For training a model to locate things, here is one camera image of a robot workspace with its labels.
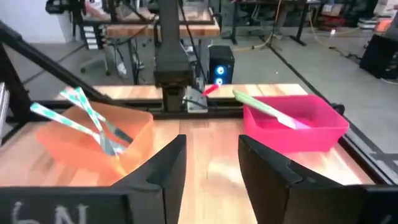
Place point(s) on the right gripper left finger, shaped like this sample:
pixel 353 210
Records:
pixel 140 205

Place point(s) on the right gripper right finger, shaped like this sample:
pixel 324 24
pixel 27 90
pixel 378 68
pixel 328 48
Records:
pixel 295 202

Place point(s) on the blue white patterned fork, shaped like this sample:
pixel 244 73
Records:
pixel 91 118

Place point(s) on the black device with blue light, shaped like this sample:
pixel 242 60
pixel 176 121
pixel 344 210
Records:
pixel 221 63

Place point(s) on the distant wooden table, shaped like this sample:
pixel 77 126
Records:
pixel 186 29

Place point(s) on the black desk frame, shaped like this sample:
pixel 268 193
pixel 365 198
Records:
pixel 267 3

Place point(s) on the orange plastic bin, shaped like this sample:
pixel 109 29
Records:
pixel 77 149

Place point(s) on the pink-red plastic bin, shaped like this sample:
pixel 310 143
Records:
pixel 295 140

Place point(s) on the black cabinet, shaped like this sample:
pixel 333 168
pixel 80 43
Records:
pixel 379 56

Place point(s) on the small red tag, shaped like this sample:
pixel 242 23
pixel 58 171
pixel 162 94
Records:
pixel 211 89

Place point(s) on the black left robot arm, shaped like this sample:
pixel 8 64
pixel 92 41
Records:
pixel 171 62

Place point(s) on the silver metal bracket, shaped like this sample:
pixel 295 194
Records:
pixel 197 102

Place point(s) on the white drawer unit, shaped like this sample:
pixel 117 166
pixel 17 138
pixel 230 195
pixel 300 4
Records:
pixel 90 37

